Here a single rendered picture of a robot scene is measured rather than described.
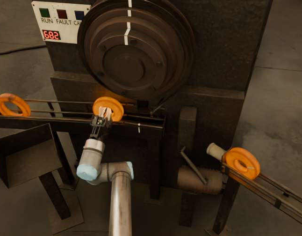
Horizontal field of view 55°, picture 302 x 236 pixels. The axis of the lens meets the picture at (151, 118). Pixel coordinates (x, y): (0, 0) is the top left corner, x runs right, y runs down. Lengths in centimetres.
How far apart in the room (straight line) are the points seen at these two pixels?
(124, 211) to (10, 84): 222
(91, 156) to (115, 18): 59
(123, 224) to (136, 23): 73
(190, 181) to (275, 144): 111
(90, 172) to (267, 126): 166
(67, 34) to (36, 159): 63
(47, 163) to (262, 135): 165
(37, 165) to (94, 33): 73
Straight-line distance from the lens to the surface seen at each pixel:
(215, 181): 150
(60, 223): 203
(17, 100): 169
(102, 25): 112
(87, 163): 130
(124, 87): 118
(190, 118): 136
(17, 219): 215
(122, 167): 139
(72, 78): 152
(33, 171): 154
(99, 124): 137
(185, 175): 149
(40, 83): 304
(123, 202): 122
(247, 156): 129
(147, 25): 106
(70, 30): 139
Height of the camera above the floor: 177
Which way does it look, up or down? 46 degrees down
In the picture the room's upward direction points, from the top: 2 degrees counter-clockwise
